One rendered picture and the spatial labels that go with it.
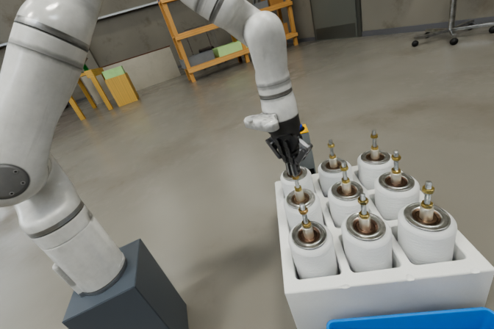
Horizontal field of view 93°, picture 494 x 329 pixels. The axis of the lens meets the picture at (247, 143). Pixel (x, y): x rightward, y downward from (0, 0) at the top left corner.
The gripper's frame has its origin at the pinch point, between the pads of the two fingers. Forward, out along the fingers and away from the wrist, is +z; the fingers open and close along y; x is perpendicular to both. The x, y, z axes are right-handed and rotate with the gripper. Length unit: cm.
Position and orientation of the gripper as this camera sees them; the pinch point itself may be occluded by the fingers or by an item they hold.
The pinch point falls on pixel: (292, 167)
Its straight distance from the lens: 58.7
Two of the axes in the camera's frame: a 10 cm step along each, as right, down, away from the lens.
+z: 2.7, 8.6, 4.3
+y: -6.3, -1.8, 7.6
